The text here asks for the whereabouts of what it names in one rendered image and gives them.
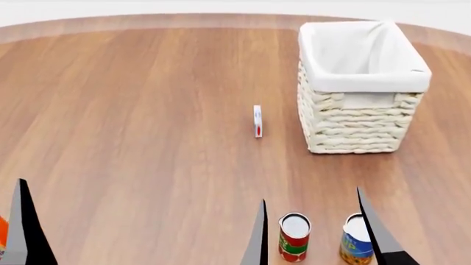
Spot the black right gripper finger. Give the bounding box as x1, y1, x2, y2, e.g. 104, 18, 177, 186
239, 199, 269, 265
355, 186, 421, 265

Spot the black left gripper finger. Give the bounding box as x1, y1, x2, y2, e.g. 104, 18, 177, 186
5, 178, 58, 265

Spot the red green soup can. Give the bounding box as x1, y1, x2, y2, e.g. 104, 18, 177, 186
277, 211, 312, 263

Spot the small white cream cheese box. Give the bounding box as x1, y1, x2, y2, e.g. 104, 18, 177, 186
252, 104, 264, 139

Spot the woven basket with white liner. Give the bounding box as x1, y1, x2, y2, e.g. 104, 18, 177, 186
297, 19, 433, 155

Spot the blue yellow food can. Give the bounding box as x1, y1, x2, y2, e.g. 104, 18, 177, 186
339, 212, 375, 265

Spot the orange food carton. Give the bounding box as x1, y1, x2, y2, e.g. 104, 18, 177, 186
0, 215, 10, 258

